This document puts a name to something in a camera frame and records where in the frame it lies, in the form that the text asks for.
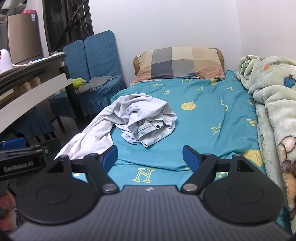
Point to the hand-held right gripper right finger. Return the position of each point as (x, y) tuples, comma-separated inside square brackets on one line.
[(190, 158)]

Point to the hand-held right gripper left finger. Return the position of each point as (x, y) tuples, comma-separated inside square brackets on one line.
[(109, 155)]

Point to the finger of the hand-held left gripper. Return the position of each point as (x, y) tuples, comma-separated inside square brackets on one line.
[(13, 143)]

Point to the light grey pants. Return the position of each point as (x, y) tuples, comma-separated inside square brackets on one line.
[(138, 109)]

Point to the person's left hand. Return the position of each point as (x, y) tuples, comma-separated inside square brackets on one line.
[(7, 205)]

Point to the blue covered stool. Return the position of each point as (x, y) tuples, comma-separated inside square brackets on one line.
[(34, 122)]

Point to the teal printed bed sheet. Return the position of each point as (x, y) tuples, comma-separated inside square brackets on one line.
[(208, 115)]

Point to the dark and white table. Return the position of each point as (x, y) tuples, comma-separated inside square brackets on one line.
[(34, 89)]

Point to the grey cloth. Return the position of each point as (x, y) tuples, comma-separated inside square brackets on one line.
[(99, 82)]

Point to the yellow-green plush toy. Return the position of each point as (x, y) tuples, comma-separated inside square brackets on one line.
[(79, 83)]

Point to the white appliance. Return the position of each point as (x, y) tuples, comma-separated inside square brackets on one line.
[(5, 60)]

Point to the checked pillow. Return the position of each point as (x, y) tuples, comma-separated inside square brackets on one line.
[(173, 62)]

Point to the blue covered chair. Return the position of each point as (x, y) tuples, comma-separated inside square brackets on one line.
[(101, 58), (74, 58)]

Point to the green printed fleece blanket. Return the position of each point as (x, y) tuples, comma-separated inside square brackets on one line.
[(272, 97)]

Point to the beige refrigerator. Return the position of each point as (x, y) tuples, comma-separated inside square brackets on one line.
[(23, 39)]

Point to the brown pillow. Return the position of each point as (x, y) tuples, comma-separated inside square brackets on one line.
[(218, 55)]

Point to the dark framed window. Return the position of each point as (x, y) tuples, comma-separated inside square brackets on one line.
[(67, 23)]

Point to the pink container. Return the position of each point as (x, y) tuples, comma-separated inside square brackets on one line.
[(29, 11)]

